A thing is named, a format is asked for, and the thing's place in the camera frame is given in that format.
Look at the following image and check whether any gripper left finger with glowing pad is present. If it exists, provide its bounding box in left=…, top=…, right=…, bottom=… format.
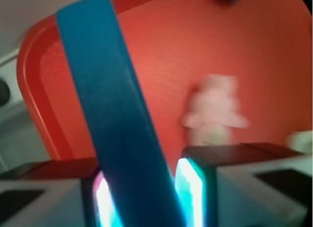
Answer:
left=0, top=158, right=123, bottom=227

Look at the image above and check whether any blue rectangular block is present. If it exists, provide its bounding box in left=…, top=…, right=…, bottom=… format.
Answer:
left=56, top=0, right=185, bottom=227

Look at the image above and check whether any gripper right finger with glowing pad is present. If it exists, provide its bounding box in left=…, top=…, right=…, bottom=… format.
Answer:
left=175, top=142, right=313, bottom=227

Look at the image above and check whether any pink plush bunny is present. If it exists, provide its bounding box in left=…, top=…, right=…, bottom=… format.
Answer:
left=182, top=74, right=249, bottom=146

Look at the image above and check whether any red plastic tray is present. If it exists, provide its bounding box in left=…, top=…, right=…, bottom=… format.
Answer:
left=17, top=0, right=313, bottom=165

